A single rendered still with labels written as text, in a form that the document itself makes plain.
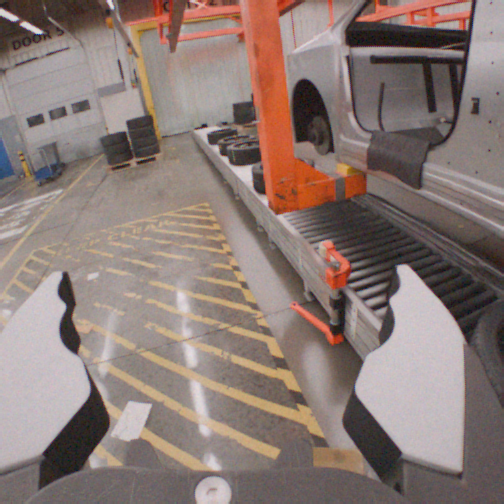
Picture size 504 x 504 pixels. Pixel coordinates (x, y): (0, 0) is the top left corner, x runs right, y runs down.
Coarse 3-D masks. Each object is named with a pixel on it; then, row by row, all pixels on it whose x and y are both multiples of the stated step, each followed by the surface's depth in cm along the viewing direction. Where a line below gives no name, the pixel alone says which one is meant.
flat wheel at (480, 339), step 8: (496, 304) 98; (488, 312) 95; (496, 312) 94; (480, 320) 94; (488, 320) 92; (496, 320) 91; (480, 328) 90; (488, 328) 89; (496, 328) 88; (472, 336) 93; (480, 336) 87; (488, 336) 86; (496, 336) 86; (472, 344) 89; (480, 344) 85; (488, 344) 84; (496, 344) 83; (480, 352) 82; (488, 352) 81; (496, 352) 80; (488, 360) 79; (496, 360) 78; (488, 368) 77; (496, 368) 76; (496, 376) 73; (496, 384) 72; (496, 392) 71
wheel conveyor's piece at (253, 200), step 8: (320, 168) 312; (240, 184) 323; (248, 184) 340; (240, 192) 335; (248, 192) 293; (256, 192) 312; (248, 200) 303; (256, 200) 269; (264, 200) 285; (256, 208) 276; (256, 216) 285
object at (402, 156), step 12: (384, 132) 148; (372, 144) 157; (384, 144) 147; (396, 144) 138; (408, 144) 131; (420, 144) 124; (372, 156) 157; (384, 156) 147; (396, 156) 138; (408, 156) 132; (420, 156) 125; (372, 168) 160; (384, 168) 150; (396, 168) 140; (408, 168) 132; (420, 168) 124; (408, 180) 135
